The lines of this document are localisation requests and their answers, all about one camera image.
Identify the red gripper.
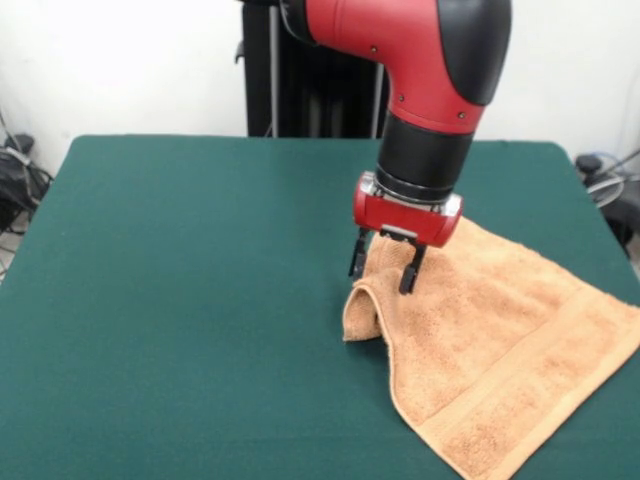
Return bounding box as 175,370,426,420
348,171,464,296

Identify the orange terry towel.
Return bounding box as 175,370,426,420
342,217,640,480

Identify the dark green table cloth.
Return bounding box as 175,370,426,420
0,133,640,480

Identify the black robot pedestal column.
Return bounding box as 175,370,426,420
234,0,391,140

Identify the grey cable coil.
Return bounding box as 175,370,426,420
582,149,640,206

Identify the black cable bundle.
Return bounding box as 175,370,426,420
0,144,54,236

